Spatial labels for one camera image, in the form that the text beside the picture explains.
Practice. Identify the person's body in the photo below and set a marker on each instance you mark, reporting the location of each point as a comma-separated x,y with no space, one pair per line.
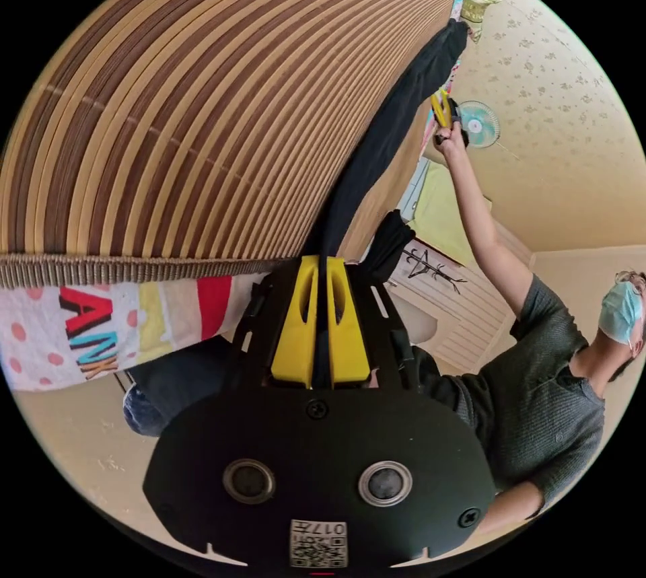
530,401

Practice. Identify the green printed pillow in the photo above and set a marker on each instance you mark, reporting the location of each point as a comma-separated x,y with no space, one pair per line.
477,10

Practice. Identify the black coat stand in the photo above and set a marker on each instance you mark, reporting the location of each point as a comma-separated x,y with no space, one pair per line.
429,269

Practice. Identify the light blue fan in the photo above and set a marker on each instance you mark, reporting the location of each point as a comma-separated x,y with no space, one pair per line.
477,125

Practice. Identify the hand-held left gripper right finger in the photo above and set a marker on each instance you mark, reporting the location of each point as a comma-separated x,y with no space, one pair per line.
348,341

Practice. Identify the person's right forearm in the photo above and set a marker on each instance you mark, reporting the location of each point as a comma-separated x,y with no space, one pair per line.
484,225

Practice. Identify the black pants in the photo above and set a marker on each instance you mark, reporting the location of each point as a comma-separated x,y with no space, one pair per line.
393,134

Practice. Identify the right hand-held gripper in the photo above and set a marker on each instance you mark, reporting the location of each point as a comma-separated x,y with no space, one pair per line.
458,120

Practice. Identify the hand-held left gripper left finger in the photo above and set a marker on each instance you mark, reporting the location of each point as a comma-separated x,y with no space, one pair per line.
292,336

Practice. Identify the person's left forearm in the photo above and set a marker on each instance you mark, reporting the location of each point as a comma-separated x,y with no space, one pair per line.
510,507

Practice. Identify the person's right hand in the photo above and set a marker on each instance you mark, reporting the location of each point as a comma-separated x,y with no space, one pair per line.
451,144

